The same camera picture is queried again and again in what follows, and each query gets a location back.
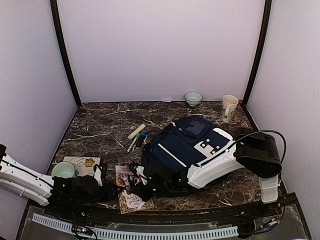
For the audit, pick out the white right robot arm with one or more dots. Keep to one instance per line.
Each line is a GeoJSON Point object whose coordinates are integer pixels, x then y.
{"type": "Point", "coordinates": [256, 151]}

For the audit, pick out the blue capped black marker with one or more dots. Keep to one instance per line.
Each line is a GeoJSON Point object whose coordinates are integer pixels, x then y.
{"type": "Point", "coordinates": [141, 138]}

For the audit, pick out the black enclosure corner post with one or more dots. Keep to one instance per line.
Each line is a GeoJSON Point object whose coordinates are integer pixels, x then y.
{"type": "Point", "coordinates": [63, 52]}
{"type": "Point", "coordinates": [258, 52]}

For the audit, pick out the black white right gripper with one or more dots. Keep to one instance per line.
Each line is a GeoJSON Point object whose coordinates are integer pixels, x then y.
{"type": "Point", "coordinates": [143, 195]}

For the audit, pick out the small celadon bowl at back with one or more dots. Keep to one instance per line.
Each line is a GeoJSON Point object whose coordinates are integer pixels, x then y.
{"type": "Point", "coordinates": [193, 98]}

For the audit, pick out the patterned notebook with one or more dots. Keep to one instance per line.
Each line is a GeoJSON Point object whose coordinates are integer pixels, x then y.
{"type": "Point", "coordinates": [128, 201]}

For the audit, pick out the black enclosure corner post left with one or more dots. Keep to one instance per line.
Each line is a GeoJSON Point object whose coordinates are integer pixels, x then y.
{"type": "Point", "coordinates": [63, 52]}

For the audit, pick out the white slotted cable duct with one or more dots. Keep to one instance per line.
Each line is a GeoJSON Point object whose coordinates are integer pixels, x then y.
{"type": "Point", "coordinates": [121, 231]}

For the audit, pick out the navy blue student backpack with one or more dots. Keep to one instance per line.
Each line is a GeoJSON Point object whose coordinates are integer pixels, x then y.
{"type": "Point", "coordinates": [192, 144]}

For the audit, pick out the black enclosure corner post right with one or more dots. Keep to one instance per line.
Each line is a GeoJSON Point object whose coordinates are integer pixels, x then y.
{"type": "Point", "coordinates": [258, 52]}

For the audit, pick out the celadon cup on plate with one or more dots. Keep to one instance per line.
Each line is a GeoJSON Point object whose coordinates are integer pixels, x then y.
{"type": "Point", "coordinates": [63, 169]}

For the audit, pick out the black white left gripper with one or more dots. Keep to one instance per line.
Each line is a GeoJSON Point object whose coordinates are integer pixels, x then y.
{"type": "Point", "coordinates": [105, 186]}

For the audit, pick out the floral square plate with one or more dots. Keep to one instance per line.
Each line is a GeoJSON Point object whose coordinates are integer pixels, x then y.
{"type": "Point", "coordinates": [83, 165]}

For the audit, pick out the cream coral pattern mug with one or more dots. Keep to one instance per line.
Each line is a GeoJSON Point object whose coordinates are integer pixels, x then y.
{"type": "Point", "coordinates": [229, 105]}

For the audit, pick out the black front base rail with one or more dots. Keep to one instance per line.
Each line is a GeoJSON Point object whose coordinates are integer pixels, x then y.
{"type": "Point", "coordinates": [233, 206]}

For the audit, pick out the yellow highlighter pen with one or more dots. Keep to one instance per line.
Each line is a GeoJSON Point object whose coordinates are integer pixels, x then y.
{"type": "Point", "coordinates": [136, 131]}

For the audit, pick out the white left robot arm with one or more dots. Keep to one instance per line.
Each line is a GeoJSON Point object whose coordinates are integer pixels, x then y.
{"type": "Point", "coordinates": [29, 183]}

